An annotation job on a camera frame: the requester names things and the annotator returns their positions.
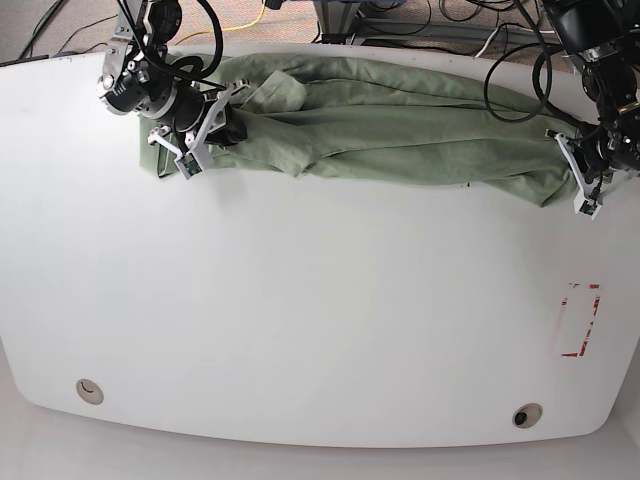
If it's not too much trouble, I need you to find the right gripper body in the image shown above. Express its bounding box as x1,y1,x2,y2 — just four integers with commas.
145,79,249,162

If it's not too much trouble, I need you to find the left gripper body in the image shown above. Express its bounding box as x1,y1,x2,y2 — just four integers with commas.
545,127,639,205

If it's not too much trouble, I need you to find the green polo shirt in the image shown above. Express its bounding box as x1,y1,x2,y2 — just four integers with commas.
137,49,584,209

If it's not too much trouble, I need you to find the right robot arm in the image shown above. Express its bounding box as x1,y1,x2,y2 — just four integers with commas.
97,1,248,178

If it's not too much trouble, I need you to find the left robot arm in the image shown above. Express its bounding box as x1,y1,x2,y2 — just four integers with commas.
512,1,639,215

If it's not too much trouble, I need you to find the red tape rectangle marking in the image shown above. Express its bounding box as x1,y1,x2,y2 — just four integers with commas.
554,283,602,358

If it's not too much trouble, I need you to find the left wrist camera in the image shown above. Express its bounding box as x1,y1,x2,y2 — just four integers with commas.
573,192,603,220

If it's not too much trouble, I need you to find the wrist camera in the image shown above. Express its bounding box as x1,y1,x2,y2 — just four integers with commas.
573,192,603,220
174,150,211,180

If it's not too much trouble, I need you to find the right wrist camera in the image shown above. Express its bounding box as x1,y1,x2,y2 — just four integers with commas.
174,150,211,180

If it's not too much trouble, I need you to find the yellow cable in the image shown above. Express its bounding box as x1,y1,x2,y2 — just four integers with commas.
175,0,266,46

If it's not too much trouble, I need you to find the white cable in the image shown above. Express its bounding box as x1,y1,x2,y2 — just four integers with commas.
473,24,556,59

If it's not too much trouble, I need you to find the black cable on floor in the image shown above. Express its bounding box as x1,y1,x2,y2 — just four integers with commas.
17,0,119,60

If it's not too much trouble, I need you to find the right table cable grommet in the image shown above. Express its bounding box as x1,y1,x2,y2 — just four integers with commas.
512,403,543,429

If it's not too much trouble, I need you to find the table cable grommet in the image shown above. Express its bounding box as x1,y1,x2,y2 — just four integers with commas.
512,403,543,429
76,379,104,406

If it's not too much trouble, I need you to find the left table cable grommet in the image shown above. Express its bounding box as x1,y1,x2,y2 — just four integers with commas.
76,379,104,406

